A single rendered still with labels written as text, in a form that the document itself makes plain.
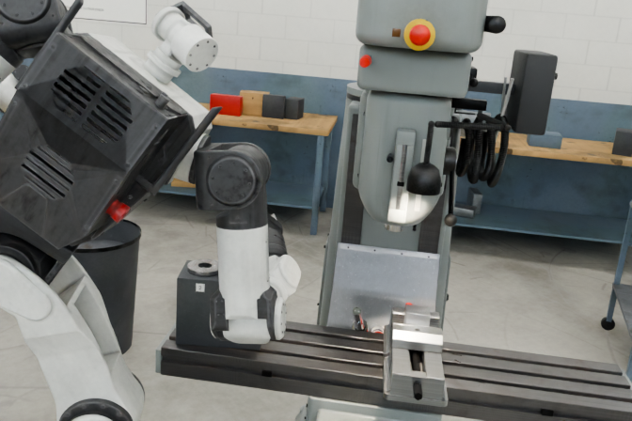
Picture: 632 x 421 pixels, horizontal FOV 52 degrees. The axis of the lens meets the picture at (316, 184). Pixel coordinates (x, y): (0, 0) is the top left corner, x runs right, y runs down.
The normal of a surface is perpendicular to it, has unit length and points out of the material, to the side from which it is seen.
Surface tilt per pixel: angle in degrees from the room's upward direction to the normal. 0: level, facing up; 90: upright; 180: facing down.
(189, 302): 90
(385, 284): 63
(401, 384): 90
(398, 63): 90
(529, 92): 90
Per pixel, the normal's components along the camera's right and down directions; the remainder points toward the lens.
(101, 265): 0.41, 0.33
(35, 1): 0.21, 0.01
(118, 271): 0.77, 0.29
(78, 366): 0.09, 0.27
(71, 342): 0.13, 0.65
